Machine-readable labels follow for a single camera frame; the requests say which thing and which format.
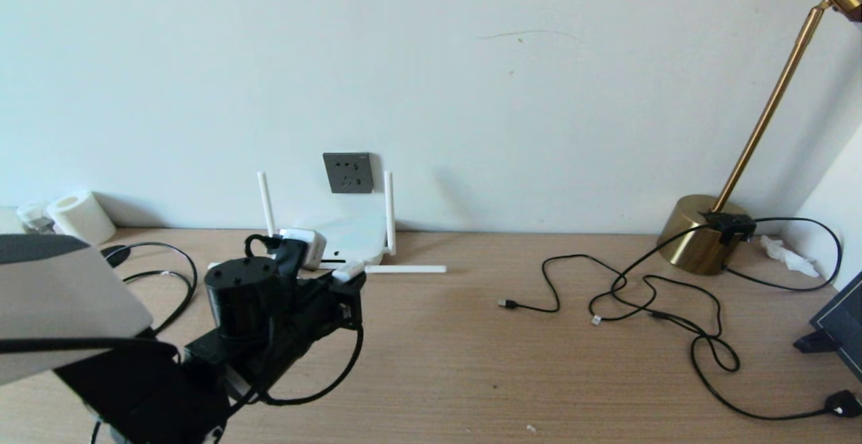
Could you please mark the white router with antennas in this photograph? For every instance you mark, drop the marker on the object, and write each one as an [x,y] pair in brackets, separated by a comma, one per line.
[350,235]

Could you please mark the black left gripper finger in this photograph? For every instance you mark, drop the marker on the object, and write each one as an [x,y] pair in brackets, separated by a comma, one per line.
[359,286]
[326,282]

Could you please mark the crumpled white tissue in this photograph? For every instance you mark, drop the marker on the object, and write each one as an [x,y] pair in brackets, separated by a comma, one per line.
[784,252]

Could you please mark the brass desk lamp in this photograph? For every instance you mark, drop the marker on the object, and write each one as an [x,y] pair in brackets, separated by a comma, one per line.
[693,235]

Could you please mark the small clear container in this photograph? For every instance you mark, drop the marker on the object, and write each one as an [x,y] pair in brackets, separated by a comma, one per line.
[35,218]

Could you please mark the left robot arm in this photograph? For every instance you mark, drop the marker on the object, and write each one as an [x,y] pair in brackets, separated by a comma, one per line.
[67,296]

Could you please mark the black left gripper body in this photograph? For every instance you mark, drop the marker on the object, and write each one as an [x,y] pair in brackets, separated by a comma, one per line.
[316,316]

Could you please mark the white paper roll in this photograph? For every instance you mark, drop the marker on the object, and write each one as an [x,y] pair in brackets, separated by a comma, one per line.
[81,218]

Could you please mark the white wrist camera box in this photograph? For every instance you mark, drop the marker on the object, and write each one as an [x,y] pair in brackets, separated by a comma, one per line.
[310,245]

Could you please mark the grey wall socket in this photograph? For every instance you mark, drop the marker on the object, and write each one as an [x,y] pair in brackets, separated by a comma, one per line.
[347,174]

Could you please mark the white power adapter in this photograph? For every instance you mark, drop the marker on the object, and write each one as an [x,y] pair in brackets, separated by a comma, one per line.
[350,271]

